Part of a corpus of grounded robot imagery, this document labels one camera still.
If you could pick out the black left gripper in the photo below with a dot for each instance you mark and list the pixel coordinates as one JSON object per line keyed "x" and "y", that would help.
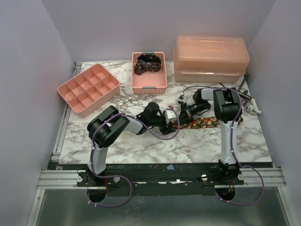
{"x": 165, "y": 130}

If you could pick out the white plastic fixture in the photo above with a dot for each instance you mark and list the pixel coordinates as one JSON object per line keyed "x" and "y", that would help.
{"x": 251, "y": 106}

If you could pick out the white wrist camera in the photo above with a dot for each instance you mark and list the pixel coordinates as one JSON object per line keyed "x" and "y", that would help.
{"x": 181, "y": 99}
{"x": 170, "y": 116}

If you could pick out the dark floral tie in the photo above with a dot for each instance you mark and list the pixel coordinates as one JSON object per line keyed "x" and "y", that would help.
{"x": 147, "y": 63}

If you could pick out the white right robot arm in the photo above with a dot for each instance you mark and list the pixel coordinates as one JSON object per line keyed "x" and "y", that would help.
{"x": 227, "y": 110}

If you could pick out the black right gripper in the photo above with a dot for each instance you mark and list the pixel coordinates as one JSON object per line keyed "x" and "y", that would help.
{"x": 186, "y": 114}

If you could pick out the large pink storage box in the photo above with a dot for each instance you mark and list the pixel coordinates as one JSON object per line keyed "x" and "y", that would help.
{"x": 210, "y": 59}

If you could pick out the orange black tool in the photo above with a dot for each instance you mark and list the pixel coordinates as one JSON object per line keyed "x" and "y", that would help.
{"x": 241, "y": 88}

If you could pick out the colourful faces patterned tie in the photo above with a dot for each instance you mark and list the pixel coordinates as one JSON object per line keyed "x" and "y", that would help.
{"x": 201, "y": 123}

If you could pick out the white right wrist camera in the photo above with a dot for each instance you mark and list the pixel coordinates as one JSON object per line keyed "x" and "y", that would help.
{"x": 181, "y": 99}

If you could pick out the pink divided organizer tray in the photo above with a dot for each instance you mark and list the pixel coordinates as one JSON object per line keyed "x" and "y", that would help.
{"x": 89, "y": 90}

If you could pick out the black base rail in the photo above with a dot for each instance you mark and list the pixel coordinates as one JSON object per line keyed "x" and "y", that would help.
{"x": 128, "y": 180}

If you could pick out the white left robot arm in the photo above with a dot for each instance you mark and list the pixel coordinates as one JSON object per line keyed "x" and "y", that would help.
{"x": 104, "y": 130}

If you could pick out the pink plastic basket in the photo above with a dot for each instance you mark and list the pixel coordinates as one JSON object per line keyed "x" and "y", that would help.
{"x": 149, "y": 82}

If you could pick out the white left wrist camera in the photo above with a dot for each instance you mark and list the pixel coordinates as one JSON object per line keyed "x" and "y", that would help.
{"x": 170, "y": 116}

